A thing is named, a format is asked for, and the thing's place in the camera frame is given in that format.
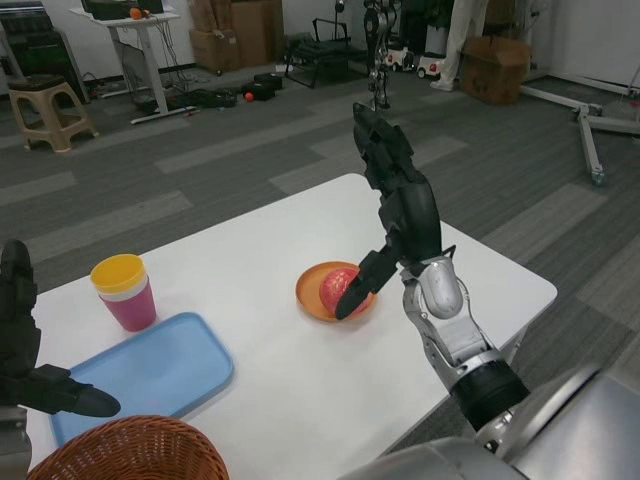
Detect black folding chair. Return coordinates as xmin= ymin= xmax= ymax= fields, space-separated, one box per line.
xmin=284 ymin=17 xmax=374 ymax=90

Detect silver black humanoid robot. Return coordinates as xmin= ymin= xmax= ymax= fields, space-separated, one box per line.
xmin=334 ymin=0 xmax=399 ymax=111

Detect tall brown cardboard box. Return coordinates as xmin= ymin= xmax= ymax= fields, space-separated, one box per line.
xmin=482 ymin=0 xmax=516 ymax=26

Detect black cable bundle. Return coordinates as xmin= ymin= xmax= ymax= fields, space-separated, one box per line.
xmin=169 ymin=88 xmax=236 ymax=109

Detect yellow plastic cup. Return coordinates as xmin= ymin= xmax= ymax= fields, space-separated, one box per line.
xmin=90 ymin=253 xmax=146 ymax=295

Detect orange round plate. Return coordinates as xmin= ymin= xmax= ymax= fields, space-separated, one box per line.
xmin=295 ymin=260 xmax=379 ymax=324

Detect white toy car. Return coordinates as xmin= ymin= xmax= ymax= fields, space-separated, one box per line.
xmin=387 ymin=46 xmax=419 ymax=74
xmin=416 ymin=52 xmax=446 ymax=81

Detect beige plastic stool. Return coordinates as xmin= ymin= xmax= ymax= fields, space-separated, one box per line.
xmin=7 ymin=74 xmax=99 ymax=154

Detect black equipment case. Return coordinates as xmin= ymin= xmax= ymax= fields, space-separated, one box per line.
xmin=240 ymin=72 xmax=285 ymax=101

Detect open brown cardboard box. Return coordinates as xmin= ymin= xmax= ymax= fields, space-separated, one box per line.
xmin=459 ymin=35 xmax=532 ymax=106

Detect stacked worn cardboard boxes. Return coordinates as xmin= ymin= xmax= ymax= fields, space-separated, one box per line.
xmin=188 ymin=0 xmax=246 ymax=74

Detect large closed cardboard box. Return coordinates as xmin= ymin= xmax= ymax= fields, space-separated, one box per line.
xmin=229 ymin=0 xmax=285 ymax=69

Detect white metal gantry frame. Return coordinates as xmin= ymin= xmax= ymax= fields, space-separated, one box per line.
xmin=519 ymin=69 xmax=640 ymax=186

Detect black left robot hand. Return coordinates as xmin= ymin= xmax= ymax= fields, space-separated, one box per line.
xmin=0 ymin=239 xmax=121 ymax=417

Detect red apple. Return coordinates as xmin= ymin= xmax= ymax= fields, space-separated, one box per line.
xmin=319 ymin=268 xmax=374 ymax=315

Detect light blue plastic tray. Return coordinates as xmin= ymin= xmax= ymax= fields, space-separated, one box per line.
xmin=49 ymin=312 xmax=235 ymax=449

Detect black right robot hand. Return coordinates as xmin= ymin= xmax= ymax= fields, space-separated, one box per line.
xmin=333 ymin=102 xmax=445 ymax=321

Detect silver robot chest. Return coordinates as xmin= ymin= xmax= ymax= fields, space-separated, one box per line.
xmin=339 ymin=434 xmax=526 ymax=480

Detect pink plastic cup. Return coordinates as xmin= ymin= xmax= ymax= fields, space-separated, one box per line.
xmin=99 ymin=279 xmax=159 ymax=332

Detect white standing desk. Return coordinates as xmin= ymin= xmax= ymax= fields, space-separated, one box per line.
xmin=69 ymin=0 xmax=194 ymax=125

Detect brown wicker basket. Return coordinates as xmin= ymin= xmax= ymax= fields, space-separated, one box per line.
xmin=27 ymin=414 xmax=230 ymax=480

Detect white plastic cup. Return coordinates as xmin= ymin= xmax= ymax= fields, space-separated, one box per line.
xmin=97 ymin=277 xmax=150 ymax=304

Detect large black box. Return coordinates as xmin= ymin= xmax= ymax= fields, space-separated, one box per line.
xmin=82 ymin=0 xmax=134 ymax=21

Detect person in white trousers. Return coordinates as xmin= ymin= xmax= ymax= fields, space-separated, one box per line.
xmin=429 ymin=0 xmax=489 ymax=94

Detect black equipment rack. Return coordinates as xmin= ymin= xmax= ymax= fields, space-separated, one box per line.
xmin=0 ymin=12 xmax=91 ymax=106

